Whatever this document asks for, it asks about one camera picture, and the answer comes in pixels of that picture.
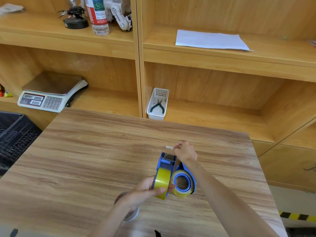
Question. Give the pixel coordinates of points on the person's left forearm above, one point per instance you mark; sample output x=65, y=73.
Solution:
x=116, y=217

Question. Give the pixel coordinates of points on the white plastic basket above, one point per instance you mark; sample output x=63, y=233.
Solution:
x=151, y=113

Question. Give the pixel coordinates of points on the clear water bottle red label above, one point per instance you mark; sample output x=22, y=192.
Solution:
x=98, y=14

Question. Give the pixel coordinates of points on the colourful snack packet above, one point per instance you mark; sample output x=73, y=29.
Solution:
x=3, y=92

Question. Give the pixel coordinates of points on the white paper sheet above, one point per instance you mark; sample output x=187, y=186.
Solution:
x=209, y=39

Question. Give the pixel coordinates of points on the white digital scale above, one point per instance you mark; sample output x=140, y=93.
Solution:
x=49, y=91

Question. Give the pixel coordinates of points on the wooden shelf unit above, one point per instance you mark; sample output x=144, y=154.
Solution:
x=222, y=78

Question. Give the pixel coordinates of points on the black plastic crate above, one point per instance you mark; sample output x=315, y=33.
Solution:
x=14, y=138

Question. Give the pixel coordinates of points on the crumpled white wrapper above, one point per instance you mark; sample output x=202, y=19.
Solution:
x=9, y=8

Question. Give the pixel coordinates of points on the black spider figure on base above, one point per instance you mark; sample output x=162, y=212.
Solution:
x=75, y=20

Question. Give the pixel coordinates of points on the small black object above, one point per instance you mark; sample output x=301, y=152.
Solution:
x=157, y=233
x=13, y=233

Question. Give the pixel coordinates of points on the person's right hand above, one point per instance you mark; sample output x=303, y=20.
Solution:
x=186, y=151

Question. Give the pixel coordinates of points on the person's left thumb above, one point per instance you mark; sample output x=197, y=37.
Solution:
x=163, y=190

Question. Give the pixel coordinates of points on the white robot toy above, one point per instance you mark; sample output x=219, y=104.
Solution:
x=121, y=14

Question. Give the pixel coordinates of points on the yellow tape roll blue core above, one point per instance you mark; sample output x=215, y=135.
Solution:
x=175, y=185

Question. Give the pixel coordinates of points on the clear tape roll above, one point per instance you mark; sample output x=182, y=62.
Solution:
x=132, y=214

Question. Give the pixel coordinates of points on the person's left hand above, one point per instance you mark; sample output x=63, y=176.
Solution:
x=140, y=192

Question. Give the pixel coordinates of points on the person's right forearm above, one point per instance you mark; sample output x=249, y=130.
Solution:
x=222, y=199

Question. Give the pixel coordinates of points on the person's right fingers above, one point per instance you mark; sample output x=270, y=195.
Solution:
x=178, y=148

